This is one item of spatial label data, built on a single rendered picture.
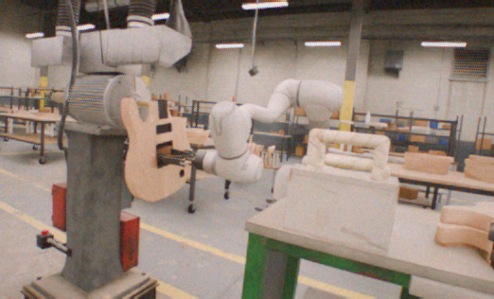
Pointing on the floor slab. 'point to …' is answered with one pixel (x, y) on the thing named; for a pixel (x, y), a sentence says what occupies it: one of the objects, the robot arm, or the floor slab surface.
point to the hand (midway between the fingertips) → (166, 154)
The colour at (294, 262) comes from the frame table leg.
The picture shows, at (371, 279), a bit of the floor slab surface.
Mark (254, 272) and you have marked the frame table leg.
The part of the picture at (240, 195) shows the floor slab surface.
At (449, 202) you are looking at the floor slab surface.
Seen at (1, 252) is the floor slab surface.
